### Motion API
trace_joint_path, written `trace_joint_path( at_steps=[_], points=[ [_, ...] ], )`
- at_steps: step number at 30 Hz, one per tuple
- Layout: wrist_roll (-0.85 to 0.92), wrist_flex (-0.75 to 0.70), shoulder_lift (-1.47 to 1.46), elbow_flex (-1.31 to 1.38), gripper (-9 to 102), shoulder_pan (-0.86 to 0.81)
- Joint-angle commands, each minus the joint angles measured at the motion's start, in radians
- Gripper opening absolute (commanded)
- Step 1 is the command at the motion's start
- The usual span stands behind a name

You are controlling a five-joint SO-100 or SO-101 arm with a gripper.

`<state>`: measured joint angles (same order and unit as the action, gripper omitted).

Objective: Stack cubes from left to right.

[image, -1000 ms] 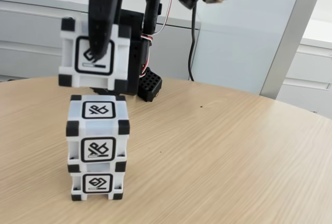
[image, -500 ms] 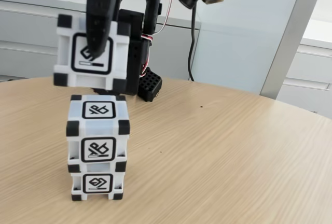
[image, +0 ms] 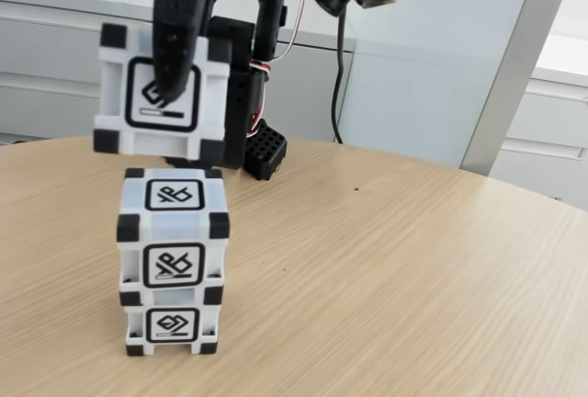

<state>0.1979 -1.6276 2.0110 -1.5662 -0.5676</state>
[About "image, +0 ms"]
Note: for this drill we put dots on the long white cabinet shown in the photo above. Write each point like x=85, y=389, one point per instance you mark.
x=46, y=71

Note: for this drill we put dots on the white drawer cabinet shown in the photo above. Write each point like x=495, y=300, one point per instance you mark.
x=551, y=139

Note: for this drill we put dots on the white cube, paperclip-like symbol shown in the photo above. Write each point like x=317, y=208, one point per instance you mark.
x=172, y=325

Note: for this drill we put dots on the frosted glass partition panel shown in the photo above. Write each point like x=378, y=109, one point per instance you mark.
x=436, y=71

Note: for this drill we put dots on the white cube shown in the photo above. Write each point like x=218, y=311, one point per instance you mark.
x=174, y=227
x=172, y=325
x=147, y=139

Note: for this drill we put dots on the grey metal partition post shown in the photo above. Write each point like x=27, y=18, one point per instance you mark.
x=515, y=71

